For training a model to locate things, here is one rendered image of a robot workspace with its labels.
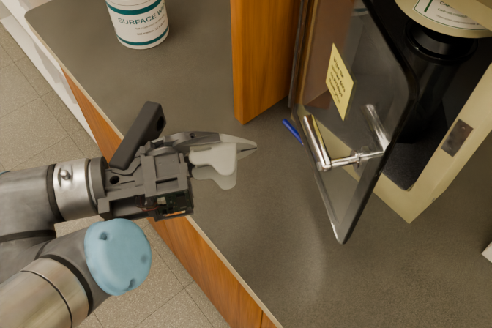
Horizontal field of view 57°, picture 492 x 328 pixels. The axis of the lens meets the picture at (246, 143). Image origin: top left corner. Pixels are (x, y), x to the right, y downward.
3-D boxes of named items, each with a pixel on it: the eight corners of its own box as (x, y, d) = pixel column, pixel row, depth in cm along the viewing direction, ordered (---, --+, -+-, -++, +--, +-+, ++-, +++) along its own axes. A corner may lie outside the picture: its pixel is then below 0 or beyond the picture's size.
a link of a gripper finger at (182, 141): (222, 157, 61) (157, 168, 60) (220, 146, 62) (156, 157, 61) (220, 136, 57) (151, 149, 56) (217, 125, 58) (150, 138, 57)
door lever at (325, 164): (334, 117, 66) (337, 106, 64) (357, 172, 61) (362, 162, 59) (299, 124, 65) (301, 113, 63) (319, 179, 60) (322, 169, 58)
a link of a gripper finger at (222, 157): (264, 175, 59) (194, 189, 58) (254, 138, 62) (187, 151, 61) (265, 162, 56) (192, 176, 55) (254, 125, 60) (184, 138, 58)
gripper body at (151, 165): (199, 214, 60) (107, 233, 58) (189, 160, 65) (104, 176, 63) (194, 186, 54) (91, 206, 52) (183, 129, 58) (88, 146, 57)
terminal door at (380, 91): (293, 107, 92) (320, -84, 59) (344, 247, 75) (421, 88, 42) (290, 108, 92) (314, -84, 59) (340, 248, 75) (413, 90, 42)
